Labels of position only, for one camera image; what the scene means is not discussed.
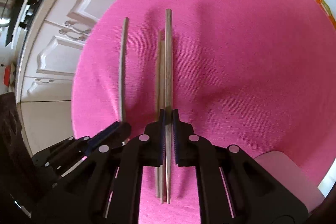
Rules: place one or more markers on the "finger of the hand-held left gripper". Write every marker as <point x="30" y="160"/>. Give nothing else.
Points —
<point x="65" y="153"/>
<point x="105" y="134"/>

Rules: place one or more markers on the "black gas hob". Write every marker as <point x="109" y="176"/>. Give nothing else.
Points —
<point x="31" y="6"/>

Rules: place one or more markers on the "orange printed packet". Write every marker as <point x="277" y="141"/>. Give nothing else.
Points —
<point x="324" y="7"/>

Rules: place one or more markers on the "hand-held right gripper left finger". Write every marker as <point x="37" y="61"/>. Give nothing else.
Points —
<point x="163" y="134"/>

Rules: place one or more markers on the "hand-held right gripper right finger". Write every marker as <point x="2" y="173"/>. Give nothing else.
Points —
<point x="175" y="134"/>

